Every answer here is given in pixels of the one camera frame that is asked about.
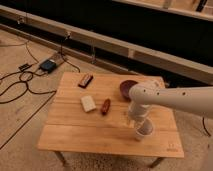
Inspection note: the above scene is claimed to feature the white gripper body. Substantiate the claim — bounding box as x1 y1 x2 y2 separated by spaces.
128 102 151 129

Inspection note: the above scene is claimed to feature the white ceramic cup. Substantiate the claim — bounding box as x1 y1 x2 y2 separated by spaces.
134 120 154 141

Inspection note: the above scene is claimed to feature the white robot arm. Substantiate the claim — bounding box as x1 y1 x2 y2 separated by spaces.
128 82 213 122

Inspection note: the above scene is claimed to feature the dark red ceramic bowl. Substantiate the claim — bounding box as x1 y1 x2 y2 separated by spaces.
120 80 137 100

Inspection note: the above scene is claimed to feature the red brown sausage toy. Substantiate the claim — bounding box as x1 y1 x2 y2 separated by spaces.
101 99 111 115

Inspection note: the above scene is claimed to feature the white sponge block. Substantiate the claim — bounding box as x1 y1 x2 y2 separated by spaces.
81 96 96 112

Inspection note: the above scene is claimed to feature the wooden table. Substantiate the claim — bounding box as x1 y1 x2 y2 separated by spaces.
38 72 184 159

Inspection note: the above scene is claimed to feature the dark chocolate bar box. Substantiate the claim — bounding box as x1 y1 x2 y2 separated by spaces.
78 74 93 88

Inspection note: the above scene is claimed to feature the blue black power box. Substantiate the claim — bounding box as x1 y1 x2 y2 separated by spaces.
39 60 56 73

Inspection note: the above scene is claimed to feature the small black adapter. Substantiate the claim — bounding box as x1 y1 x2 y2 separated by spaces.
18 63 31 71

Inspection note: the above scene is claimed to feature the black floor cable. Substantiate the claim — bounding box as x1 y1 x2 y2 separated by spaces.
0 39 81 105

